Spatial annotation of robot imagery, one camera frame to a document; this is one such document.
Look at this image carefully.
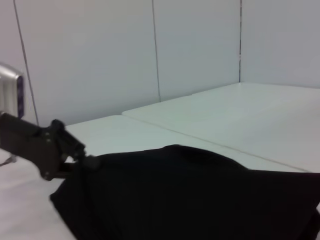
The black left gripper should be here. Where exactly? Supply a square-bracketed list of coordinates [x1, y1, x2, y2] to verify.
[0, 111, 101, 181]

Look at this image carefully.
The black shirt with FREE! print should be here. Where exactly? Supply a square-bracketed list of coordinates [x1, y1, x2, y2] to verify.
[49, 144, 320, 240]

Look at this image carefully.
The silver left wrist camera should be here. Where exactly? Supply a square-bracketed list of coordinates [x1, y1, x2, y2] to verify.
[0, 62, 26, 119]

